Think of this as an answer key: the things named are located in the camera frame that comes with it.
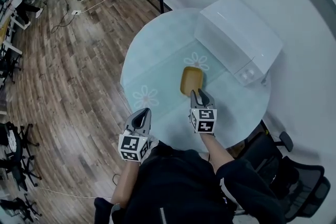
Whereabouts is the white power cable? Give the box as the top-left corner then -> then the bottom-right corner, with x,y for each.
78,0 -> 155,15

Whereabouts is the round glass table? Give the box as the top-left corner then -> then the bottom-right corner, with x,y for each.
120,7 -> 272,153

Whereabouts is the person's left forearm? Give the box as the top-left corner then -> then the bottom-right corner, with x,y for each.
110,161 -> 140,207

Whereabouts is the person's right forearm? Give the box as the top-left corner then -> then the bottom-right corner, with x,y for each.
201,133 -> 237,177

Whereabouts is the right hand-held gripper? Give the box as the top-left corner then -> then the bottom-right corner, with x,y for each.
188,88 -> 218,137

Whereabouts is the white microwave oven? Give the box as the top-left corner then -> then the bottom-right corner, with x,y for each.
193,0 -> 284,87

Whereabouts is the yellow rectangular tray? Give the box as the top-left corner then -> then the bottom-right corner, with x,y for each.
180,66 -> 206,98

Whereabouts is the black floor cable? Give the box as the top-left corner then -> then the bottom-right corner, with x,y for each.
49,0 -> 77,35

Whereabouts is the black office chair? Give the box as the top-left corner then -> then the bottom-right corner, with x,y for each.
0,121 -> 43,192
236,119 -> 332,224
0,46 -> 22,87
0,196 -> 44,224

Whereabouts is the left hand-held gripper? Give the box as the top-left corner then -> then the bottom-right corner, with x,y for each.
118,108 -> 159,164

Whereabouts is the person's black top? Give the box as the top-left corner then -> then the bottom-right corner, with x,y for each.
93,141 -> 286,224

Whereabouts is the wooden-top desk white frame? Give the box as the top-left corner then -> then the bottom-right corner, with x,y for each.
0,12 -> 24,56

